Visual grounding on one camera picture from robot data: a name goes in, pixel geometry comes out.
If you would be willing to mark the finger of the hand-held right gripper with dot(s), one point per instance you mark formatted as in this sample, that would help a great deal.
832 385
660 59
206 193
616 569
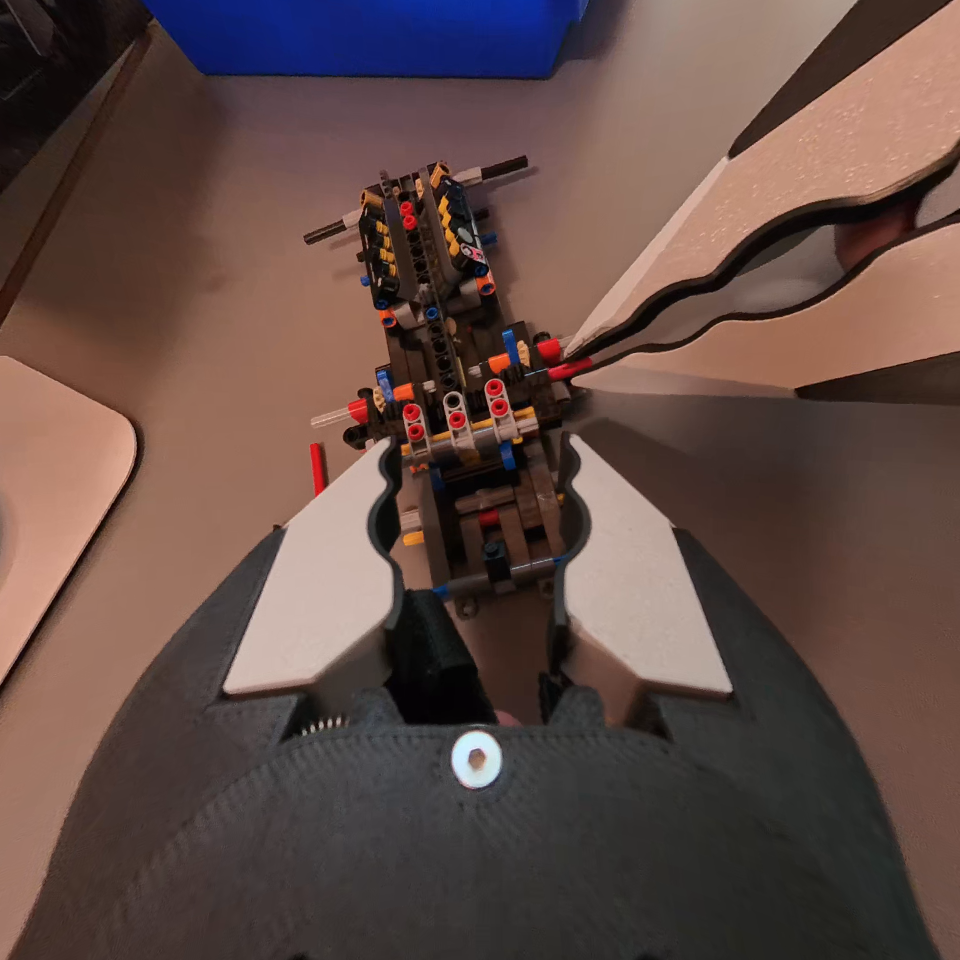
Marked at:
825 142
862 330

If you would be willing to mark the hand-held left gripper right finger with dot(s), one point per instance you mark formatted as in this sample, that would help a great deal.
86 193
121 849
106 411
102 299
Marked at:
637 592

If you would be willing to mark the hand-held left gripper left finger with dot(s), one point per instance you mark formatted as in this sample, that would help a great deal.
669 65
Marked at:
322 585

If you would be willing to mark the lego technic car chassis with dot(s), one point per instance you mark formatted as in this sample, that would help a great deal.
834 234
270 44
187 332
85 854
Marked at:
435 352

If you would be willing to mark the long red lego axle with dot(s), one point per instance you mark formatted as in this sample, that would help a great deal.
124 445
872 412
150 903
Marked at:
318 469

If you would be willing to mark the person's right hand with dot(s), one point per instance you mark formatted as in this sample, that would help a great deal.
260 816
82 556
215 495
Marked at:
870 232

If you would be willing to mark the blue plastic bin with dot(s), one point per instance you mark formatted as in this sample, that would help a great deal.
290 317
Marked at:
375 37

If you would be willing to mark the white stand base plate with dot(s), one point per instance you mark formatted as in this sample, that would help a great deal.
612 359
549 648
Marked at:
60 480

